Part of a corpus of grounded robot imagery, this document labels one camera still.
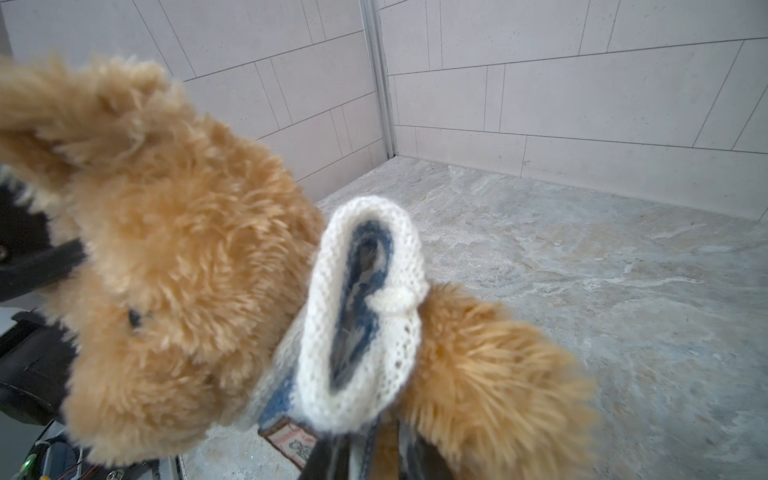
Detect left aluminium corner post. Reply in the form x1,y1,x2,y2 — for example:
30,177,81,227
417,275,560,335
359,0,397,159

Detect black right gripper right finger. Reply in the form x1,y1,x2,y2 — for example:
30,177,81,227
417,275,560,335
397,422,454,480

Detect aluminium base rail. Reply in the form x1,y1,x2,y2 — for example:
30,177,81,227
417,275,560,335
105,455,186,480

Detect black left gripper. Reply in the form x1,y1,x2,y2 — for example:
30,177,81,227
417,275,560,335
1,184,86,302

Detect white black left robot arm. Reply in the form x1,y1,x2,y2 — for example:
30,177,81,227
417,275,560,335
1,185,84,425

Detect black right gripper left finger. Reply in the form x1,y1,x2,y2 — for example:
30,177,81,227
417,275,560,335
298,435,350,480

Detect left green circuit board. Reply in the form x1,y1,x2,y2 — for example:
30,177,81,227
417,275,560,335
11,441,79,480

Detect brown plush teddy bear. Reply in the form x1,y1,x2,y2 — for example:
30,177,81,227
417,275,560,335
1,58,596,479

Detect blue white striped knit sweater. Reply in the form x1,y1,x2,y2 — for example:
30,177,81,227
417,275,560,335
241,196,429,479

